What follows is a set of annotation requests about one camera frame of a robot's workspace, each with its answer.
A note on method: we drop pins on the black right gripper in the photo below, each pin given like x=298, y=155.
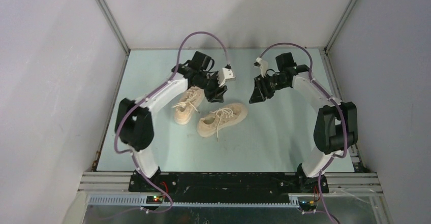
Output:
x=260, y=91

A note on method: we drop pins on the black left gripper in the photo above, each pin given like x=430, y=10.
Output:
x=216, y=95

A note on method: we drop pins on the beige sneaker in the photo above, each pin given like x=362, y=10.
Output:
x=226, y=116
x=187, y=105

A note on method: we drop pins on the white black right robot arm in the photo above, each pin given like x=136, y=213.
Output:
x=336, y=124

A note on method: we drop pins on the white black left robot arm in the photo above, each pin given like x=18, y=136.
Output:
x=134, y=124

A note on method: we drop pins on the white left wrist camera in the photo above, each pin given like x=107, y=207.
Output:
x=225, y=75

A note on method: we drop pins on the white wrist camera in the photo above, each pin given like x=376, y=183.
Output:
x=262, y=65
x=225, y=75

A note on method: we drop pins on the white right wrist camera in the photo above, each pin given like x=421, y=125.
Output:
x=262, y=65

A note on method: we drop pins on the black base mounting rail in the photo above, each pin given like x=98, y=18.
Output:
x=229, y=188

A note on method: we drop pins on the aluminium frame rail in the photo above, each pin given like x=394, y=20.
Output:
x=111, y=188

